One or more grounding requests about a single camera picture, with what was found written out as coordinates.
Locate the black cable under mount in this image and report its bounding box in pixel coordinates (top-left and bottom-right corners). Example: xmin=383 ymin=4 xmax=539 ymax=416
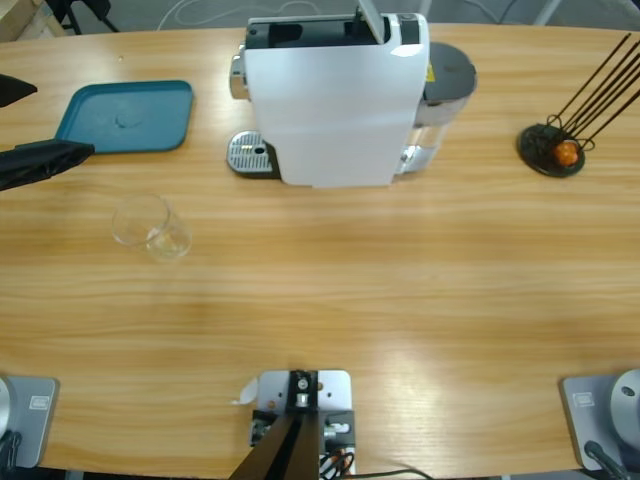
xmin=357 ymin=467 xmax=434 ymax=480

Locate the white capsule coffee machine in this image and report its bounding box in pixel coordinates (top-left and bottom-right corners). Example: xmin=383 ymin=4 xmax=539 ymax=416
xmin=227 ymin=12 xmax=479 ymax=190

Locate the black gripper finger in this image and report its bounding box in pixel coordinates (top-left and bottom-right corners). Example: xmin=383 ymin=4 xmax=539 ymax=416
xmin=0 ymin=139 xmax=96 ymax=192
xmin=0 ymin=73 xmax=39 ymax=109

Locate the white mount with dark post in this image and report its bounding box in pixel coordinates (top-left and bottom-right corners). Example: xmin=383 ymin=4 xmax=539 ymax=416
xmin=229 ymin=368 xmax=357 ymax=480

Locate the black capsule holder with rods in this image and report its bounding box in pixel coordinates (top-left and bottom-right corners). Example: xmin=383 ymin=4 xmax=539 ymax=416
xmin=517 ymin=32 xmax=640 ymax=179

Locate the white paper tag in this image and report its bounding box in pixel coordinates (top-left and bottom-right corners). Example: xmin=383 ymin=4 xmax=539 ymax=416
xmin=229 ymin=377 xmax=260 ymax=406

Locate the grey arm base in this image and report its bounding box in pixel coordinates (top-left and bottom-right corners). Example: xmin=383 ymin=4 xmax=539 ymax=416
xmin=0 ymin=374 xmax=60 ymax=470
xmin=558 ymin=368 xmax=640 ymax=471

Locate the orange coffee capsule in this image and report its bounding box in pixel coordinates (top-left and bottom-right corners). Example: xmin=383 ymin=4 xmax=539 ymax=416
xmin=554 ymin=139 xmax=581 ymax=165

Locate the teal plastic tray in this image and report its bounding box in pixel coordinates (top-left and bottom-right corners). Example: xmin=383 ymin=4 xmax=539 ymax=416
xmin=52 ymin=79 xmax=195 ymax=155

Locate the black chair frame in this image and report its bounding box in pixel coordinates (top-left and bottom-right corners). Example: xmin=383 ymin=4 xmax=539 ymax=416
xmin=44 ymin=0 xmax=121 ymax=35

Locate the black base cable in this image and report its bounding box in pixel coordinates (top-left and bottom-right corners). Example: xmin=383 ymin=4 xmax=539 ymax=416
xmin=583 ymin=439 xmax=632 ymax=480
xmin=0 ymin=430 xmax=24 ymax=471

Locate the clear drinking glass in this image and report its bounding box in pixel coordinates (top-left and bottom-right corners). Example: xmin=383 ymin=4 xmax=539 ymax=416
xmin=110 ymin=193 xmax=194 ymax=265

